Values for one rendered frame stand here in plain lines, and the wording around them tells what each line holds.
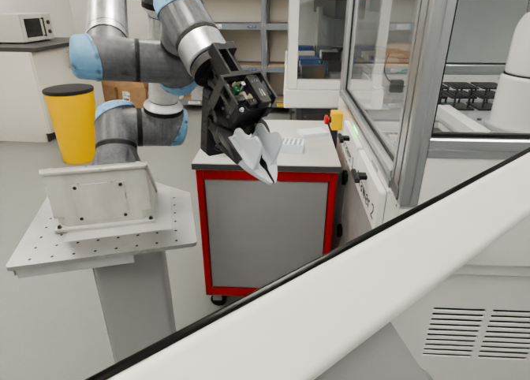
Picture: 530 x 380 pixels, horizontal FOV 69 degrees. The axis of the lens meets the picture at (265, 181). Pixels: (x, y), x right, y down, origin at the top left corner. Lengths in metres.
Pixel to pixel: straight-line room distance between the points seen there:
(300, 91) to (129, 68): 1.48
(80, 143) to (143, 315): 2.63
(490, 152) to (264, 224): 1.00
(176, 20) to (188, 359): 0.54
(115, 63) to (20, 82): 3.84
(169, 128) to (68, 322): 1.18
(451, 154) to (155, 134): 0.80
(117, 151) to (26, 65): 3.36
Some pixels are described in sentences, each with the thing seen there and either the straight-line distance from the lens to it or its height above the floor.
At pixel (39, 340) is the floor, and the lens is 2.05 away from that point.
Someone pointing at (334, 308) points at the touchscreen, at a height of 1.18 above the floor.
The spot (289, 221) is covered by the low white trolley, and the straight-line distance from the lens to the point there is 1.61.
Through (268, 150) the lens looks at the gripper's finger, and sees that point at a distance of 0.57.
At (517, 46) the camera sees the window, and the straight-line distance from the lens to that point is 0.84.
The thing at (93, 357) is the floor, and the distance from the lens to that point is 1.88.
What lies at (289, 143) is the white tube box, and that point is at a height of 0.80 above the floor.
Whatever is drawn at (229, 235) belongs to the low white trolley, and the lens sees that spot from 1.67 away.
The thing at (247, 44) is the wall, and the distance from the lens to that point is 5.49.
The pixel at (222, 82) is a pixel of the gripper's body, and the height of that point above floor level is 1.23.
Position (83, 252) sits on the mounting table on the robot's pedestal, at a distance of 1.07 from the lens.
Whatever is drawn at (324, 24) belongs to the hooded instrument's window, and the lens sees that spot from 2.09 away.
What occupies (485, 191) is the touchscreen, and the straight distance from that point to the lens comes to 0.35.
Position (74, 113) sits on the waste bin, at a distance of 3.69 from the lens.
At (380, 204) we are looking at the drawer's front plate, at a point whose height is 0.90.
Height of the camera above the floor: 1.33
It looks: 25 degrees down
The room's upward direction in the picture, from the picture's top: straight up
